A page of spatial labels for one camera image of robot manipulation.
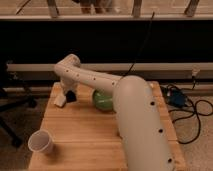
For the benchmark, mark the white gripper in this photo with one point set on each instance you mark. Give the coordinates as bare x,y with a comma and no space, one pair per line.
68,85

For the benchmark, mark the black eraser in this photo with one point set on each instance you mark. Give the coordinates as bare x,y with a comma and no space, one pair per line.
70,96

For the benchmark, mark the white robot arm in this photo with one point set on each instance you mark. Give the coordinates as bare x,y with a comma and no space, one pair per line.
143,136

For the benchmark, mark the white sponge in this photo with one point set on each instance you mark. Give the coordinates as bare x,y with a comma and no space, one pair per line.
60,100

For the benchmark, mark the green bowl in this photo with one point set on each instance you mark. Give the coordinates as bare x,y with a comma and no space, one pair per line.
102,101

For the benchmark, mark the black office chair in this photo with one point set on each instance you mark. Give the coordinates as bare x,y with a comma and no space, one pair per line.
5,79

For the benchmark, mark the white paper cup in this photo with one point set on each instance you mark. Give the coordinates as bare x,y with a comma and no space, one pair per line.
41,142

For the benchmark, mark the blue power adapter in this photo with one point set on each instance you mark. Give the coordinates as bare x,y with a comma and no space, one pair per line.
177,99

